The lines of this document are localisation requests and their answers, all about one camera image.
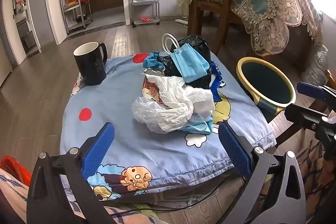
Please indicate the white plastic bag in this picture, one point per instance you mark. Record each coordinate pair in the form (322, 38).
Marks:
(157, 119)

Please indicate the teal waste bin yellow rim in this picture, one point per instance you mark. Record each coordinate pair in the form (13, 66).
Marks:
(267, 82)

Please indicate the cartoon printed blue blanket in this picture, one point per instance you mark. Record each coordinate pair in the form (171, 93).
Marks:
(131, 108)

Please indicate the blue plastic wrapper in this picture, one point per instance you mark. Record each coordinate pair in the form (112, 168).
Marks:
(151, 61)

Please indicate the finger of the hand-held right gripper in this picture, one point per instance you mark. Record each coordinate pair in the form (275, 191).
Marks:
(312, 90)
(307, 113)

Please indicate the white power strip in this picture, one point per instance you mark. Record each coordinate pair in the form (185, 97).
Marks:
(181, 21)

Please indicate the red plastic bag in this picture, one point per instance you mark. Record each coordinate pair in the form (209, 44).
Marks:
(13, 166)

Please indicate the blue face mask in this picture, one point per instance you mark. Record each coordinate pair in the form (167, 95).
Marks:
(197, 127)
(189, 64)

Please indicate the white paper tissue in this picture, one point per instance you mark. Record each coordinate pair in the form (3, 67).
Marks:
(202, 103)

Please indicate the red printed snack wrapper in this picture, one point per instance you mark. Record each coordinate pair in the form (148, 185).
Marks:
(151, 90)

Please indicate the clear plastic bag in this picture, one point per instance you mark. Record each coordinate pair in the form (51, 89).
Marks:
(315, 69)

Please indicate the person's right leg plaid pants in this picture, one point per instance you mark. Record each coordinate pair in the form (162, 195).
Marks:
(320, 187)

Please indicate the black plastic bag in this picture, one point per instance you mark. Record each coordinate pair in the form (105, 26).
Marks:
(199, 45)

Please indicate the black mug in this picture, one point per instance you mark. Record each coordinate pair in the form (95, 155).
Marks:
(90, 69)

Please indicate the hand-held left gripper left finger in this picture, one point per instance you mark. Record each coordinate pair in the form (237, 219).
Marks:
(98, 150)

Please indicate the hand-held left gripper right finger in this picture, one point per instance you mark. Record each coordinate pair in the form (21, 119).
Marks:
(233, 150)

